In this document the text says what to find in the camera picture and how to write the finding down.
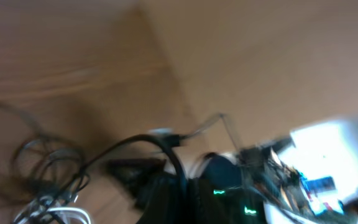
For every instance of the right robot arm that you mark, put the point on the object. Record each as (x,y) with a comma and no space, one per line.
(224,191)

